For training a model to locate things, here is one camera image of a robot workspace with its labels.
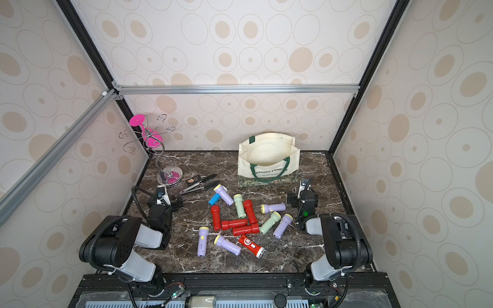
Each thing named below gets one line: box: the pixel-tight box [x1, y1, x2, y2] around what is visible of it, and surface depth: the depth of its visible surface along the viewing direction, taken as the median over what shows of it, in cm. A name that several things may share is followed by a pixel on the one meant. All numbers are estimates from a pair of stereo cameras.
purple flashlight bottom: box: [213, 234, 243, 257], surface depth 83 cm
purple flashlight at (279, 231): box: [272, 213, 294, 240], surface depth 89 cm
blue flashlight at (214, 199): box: [207, 193, 222, 206], surface depth 97 cm
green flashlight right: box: [259, 211, 282, 235], surface depth 90 cm
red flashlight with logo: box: [238, 234, 266, 259], surface depth 82 cm
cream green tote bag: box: [237, 132, 301, 188], surface depth 102 cm
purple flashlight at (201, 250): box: [197, 226, 210, 258], surface depth 84 cm
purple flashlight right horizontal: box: [259, 202, 287, 214], surface depth 94 cm
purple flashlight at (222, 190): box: [213, 183, 234, 207], surface depth 96 cm
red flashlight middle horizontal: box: [221, 218, 248, 231], surface depth 89 cm
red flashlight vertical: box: [209, 204, 222, 232], surface depth 91 cm
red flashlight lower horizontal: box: [232, 225, 253, 237], surface depth 87 cm
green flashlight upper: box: [233, 193, 247, 219], surface depth 96 cm
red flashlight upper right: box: [243, 199, 259, 225], surface depth 94 cm
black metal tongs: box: [179, 173, 221, 195], surface depth 107 cm
